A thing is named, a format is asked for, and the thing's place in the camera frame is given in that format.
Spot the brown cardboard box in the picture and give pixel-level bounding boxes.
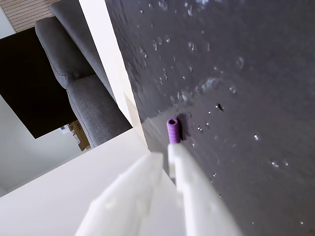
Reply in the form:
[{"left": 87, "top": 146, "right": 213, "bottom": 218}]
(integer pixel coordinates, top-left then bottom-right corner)
[{"left": 67, "top": 119, "right": 92, "bottom": 151}]

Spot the dark grey plastic mat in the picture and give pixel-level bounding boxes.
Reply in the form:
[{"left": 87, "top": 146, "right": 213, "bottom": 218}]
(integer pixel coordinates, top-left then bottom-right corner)
[{"left": 104, "top": 0, "right": 315, "bottom": 236}]

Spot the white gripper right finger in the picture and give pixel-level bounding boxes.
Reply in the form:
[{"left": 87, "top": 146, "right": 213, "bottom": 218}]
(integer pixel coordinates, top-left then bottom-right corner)
[{"left": 167, "top": 144, "right": 243, "bottom": 236}]

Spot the black rug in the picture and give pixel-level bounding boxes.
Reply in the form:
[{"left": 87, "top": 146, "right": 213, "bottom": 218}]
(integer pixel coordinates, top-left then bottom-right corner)
[{"left": 0, "top": 26, "right": 79, "bottom": 140}]

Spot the purple ribbed pen grip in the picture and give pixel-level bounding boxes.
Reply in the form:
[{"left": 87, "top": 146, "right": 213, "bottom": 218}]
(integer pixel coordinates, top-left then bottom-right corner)
[{"left": 166, "top": 118, "right": 182, "bottom": 145}]

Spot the grey fabric sofa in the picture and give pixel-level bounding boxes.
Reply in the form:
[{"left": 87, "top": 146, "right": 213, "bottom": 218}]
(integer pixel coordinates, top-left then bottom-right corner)
[{"left": 34, "top": 2, "right": 133, "bottom": 148}]

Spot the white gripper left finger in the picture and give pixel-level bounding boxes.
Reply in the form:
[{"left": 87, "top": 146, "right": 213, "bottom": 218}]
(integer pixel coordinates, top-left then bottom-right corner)
[{"left": 74, "top": 151, "right": 164, "bottom": 236}]

